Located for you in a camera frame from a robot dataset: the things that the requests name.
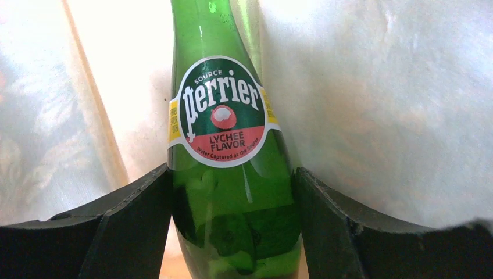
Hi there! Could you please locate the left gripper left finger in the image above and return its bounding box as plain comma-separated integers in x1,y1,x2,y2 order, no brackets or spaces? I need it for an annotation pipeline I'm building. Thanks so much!
1,165,172,278

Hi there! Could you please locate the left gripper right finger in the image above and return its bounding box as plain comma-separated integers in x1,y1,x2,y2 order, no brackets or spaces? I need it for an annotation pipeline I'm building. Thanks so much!
295,168,492,278

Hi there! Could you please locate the green bottle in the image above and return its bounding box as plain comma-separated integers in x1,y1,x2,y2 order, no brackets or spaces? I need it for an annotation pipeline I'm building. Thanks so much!
167,1,301,278

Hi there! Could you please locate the beige canvas tote bag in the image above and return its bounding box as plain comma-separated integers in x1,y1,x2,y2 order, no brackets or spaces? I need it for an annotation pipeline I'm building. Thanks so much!
0,0,493,279

